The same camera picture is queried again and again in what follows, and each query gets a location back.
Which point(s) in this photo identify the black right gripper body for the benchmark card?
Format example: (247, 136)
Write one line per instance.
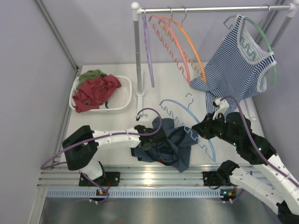
(217, 128)

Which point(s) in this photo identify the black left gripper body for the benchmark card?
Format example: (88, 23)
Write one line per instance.
(150, 142)

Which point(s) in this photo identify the light blue hanger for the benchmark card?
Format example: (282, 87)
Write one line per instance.
(209, 151)

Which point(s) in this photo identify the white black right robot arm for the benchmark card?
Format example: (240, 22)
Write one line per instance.
(282, 196)

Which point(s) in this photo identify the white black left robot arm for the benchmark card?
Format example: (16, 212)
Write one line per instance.
(81, 147)

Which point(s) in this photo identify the blue white striped tank top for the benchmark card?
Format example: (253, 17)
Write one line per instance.
(237, 68)

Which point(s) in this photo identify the green hanger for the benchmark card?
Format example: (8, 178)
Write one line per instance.
(264, 37)

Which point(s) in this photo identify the pink hanger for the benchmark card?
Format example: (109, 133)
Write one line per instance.
(161, 27)

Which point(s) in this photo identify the purple hanger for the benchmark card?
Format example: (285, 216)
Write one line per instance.
(148, 51)

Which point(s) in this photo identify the white laundry basket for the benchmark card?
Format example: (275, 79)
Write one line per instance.
(116, 103)

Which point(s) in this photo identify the red shirt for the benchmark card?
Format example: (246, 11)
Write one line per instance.
(94, 92)

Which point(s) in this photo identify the olive green shirt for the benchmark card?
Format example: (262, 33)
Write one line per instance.
(91, 74)

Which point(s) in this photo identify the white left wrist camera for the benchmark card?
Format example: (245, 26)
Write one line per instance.
(141, 117)

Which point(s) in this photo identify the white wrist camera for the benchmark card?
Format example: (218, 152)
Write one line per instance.
(221, 106)
(141, 117)

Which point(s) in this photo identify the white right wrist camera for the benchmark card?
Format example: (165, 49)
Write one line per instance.
(221, 106)

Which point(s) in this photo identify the white slotted cable duct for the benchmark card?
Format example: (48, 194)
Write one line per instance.
(135, 193)

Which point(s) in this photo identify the aluminium mounting rail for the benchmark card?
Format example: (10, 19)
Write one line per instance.
(132, 176)

